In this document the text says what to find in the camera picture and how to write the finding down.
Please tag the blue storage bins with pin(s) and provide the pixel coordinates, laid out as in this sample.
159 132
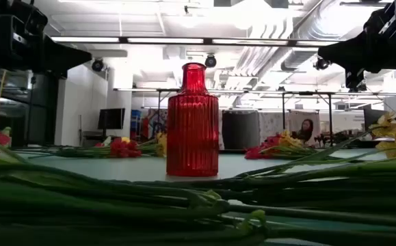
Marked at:
136 118

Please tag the black monitor on arm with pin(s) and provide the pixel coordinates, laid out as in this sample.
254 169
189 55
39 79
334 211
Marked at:
372 118

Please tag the black ceiling spotlight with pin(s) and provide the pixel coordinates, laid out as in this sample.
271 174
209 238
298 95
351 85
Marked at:
97 65
321 64
210 61

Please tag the person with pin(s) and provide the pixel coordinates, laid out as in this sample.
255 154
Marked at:
306 130

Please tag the colourful patterned wall hanging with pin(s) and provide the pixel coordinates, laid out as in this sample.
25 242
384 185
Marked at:
155 123

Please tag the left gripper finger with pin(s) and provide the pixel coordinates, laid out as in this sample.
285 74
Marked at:
64 56

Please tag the dark grey partition panel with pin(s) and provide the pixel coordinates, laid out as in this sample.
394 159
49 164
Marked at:
240 130

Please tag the teal table mat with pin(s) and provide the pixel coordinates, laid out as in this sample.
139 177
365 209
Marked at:
115 169

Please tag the yellow green container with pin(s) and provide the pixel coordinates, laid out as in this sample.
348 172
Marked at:
6 130

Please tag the ceiling light strip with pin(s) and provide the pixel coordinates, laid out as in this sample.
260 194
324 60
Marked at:
88 39

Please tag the black background monitor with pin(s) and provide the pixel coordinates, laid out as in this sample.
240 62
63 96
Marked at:
111 118

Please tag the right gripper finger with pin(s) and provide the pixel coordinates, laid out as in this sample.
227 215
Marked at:
348 51

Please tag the black background metal frame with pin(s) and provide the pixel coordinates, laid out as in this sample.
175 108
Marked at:
330 119

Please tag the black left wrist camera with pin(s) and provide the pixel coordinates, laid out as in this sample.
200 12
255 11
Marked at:
23 17

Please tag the red ribbed glass vase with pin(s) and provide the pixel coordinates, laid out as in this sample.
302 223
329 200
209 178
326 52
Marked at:
192 136

